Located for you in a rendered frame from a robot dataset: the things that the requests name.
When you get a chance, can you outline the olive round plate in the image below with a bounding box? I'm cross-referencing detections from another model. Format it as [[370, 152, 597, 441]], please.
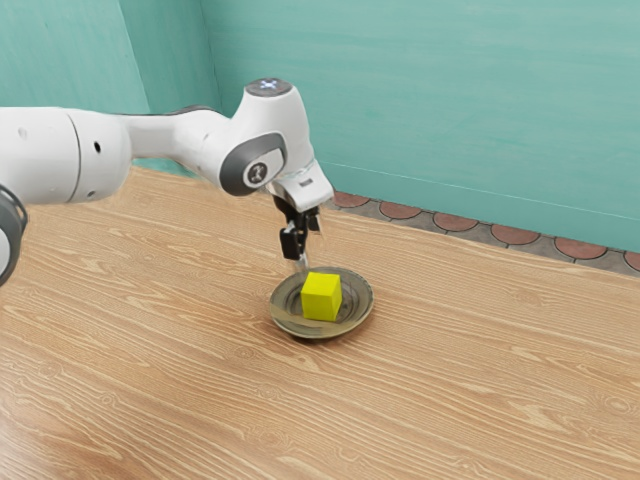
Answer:
[[269, 265, 375, 341]]

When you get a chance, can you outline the yellow cube block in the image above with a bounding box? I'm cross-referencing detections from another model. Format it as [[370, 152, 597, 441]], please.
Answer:
[[300, 271, 343, 322]]

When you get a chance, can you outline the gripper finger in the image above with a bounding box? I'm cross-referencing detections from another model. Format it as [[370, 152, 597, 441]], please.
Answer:
[[278, 225, 311, 274]]

